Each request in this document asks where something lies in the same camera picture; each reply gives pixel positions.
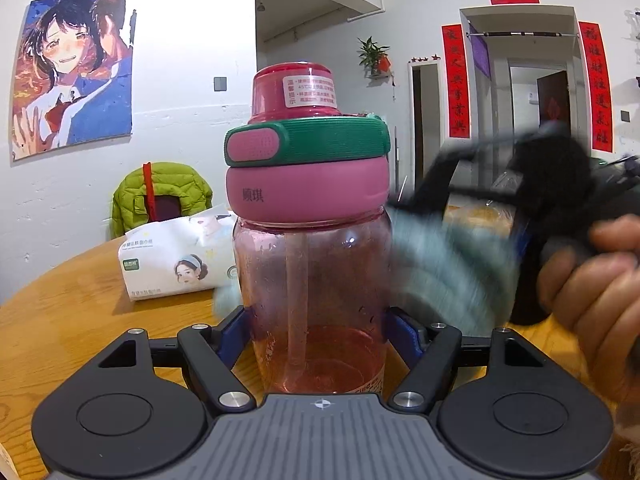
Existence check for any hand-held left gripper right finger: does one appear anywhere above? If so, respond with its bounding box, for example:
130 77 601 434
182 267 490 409
386 306 544 413

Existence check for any green puffer jacket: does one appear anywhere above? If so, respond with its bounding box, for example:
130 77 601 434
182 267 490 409
111 162 213 238

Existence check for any red strap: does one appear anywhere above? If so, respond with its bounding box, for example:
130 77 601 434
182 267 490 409
142 162 157 222

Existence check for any purple curtain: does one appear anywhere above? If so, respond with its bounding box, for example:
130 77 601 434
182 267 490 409
467 22 491 76

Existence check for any wall poster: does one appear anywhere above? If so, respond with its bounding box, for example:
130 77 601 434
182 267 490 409
10 0 140 163

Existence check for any person's right hand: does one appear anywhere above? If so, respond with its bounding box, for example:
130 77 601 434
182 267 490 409
537 215 640 401

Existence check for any white tissue pack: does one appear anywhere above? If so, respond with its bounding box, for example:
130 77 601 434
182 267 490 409
118 205 238 303

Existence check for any red door couplet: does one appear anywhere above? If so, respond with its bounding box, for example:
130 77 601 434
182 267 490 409
578 21 614 153
441 23 472 139

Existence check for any potted green plant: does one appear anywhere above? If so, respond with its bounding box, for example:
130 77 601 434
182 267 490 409
356 36 393 78

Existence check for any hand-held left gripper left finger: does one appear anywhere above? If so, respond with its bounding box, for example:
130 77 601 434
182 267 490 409
97 306 254 413

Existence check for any dark wooden door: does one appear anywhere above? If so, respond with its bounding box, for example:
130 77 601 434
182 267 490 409
536 71 571 128

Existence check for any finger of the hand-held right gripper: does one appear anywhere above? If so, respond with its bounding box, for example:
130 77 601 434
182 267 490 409
389 131 540 215

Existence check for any dark red chair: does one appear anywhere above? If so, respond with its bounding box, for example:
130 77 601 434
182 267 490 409
150 194 185 222

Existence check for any teal cleaning cloth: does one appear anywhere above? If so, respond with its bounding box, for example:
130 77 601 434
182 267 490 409
212 207 523 338

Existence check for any pink plastic water bottle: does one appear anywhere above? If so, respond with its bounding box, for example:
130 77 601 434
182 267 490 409
223 61 396 396

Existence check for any curtain rod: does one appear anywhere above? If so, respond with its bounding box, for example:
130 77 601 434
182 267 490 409
466 31 581 38

